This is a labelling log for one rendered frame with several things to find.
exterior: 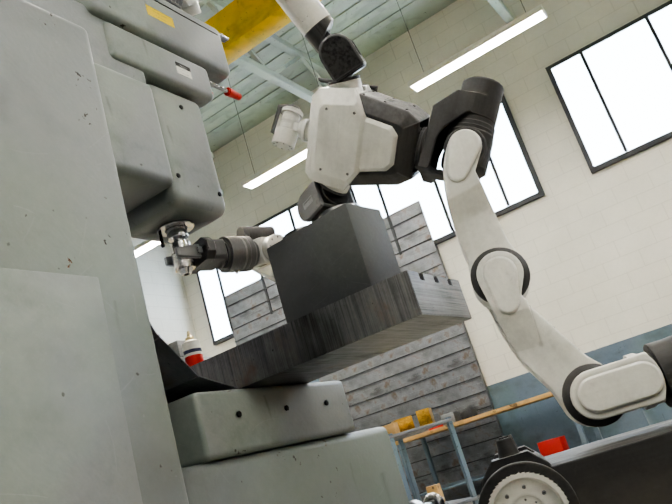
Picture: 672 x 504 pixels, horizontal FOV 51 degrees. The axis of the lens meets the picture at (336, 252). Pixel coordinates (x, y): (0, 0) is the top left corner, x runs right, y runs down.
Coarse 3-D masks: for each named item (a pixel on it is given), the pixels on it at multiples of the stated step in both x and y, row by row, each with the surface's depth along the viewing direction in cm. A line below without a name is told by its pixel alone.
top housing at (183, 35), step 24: (96, 0) 152; (120, 0) 160; (144, 0) 168; (120, 24) 158; (144, 24) 164; (168, 24) 172; (192, 24) 182; (168, 48) 171; (192, 48) 177; (216, 48) 188; (216, 72) 186
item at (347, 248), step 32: (320, 224) 138; (352, 224) 133; (384, 224) 143; (288, 256) 142; (320, 256) 137; (352, 256) 133; (384, 256) 137; (288, 288) 142; (320, 288) 137; (352, 288) 132; (288, 320) 141
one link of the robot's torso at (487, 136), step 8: (456, 128) 186; (464, 128) 184; (472, 128) 184; (480, 128) 185; (448, 136) 185; (480, 136) 183; (488, 136) 185; (488, 144) 185; (488, 152) 185; (480, 160) 182; (488, 160) 188; (480, 168) 184; (480, 176) 187
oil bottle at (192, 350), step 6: (192, 336) 159; (186, 342) 157; (192, 342) 157; (198, 342) 158; (186, 348) 157; (192, 348) 157; (198, 348) 157; (186, 354) 157; (192, 354) 156; (198, 354) 157; (186, 360) 156; (192, 360) 156; (198, 360) 156
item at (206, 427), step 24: (312, 384) 155; (336, 384) 162; (168, 408) 126; (192, 408) 123; (216, 408) 126; (240, 408) 131; (264, 408) 137; (288, 408) 143; (312, 408) 151; (336, 408) 158; (192, 432) 123; (216, 432) 124; (240, 432) 129; (264, 432) 134; (288, 432) 140; (312, 432) 147; (336, 432) 155; (192, 456) 122; (216, 456) 122
